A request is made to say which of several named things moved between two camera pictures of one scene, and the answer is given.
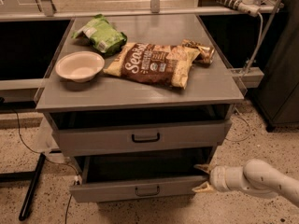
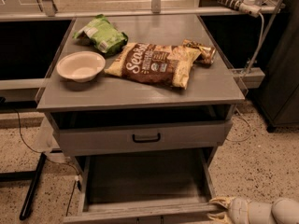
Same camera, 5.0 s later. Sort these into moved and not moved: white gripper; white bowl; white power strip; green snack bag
Moved: white gripper
Not moved: green snack bag; white bowl; white power strip
